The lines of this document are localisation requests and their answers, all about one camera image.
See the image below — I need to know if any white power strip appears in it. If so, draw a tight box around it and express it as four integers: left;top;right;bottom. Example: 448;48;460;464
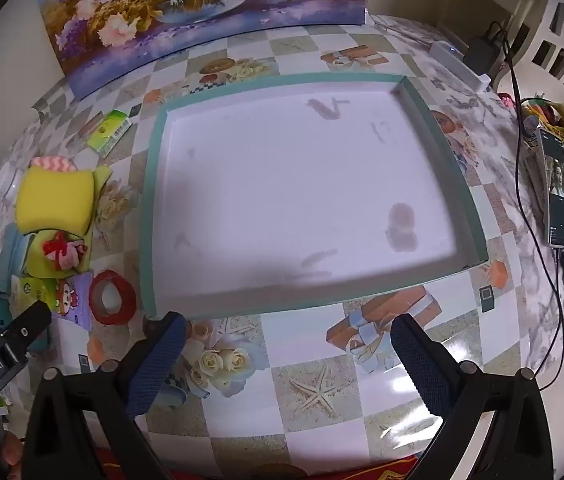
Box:
429;40;490;92

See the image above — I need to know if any pink white zigzag cloth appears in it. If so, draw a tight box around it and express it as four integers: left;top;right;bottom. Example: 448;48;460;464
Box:
29;156;78;173

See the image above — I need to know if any checkered printed tablecloth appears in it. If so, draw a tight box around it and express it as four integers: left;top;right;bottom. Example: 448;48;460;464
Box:
0;12;564;480

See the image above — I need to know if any flower painting canvas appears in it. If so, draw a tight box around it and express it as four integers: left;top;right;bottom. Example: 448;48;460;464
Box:
33;0;367;98

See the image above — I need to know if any light teal cloth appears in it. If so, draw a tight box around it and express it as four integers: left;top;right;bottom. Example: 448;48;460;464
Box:
0;222;33;278

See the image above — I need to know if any white tray with teal rim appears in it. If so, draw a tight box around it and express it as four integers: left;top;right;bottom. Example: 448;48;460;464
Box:
140;73;487;319

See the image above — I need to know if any black power adapter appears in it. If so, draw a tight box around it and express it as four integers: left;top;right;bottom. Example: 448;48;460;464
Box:
463;35;505;73

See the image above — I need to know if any yellow sponge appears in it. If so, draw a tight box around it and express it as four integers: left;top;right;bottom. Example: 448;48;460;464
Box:
14;167;95;236

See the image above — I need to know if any person's left hand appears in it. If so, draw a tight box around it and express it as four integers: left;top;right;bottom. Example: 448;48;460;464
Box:
1;432;27;480

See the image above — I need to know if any smartphone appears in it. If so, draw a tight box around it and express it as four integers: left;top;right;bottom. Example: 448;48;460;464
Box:
537;127;564;248

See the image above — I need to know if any yellow-green cloth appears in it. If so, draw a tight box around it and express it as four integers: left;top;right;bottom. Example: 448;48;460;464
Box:
22;166;114;278

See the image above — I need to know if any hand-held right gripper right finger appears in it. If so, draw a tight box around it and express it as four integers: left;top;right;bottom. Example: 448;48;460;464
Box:
390;312;555;480

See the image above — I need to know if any purple cartoon packet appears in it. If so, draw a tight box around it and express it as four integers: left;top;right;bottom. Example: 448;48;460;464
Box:
52;271;95;332

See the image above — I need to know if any small red white doll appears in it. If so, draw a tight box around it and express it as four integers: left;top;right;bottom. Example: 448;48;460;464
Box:
42;232;88;272

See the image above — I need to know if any red tape roll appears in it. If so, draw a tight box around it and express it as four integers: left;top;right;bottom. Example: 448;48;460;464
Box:
88;270;138;326

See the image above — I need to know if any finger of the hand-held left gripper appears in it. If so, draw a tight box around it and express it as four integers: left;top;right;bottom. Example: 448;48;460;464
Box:
0;301;53;361

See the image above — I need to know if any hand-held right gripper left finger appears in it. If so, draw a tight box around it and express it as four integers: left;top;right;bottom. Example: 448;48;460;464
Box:
22;311;188;480

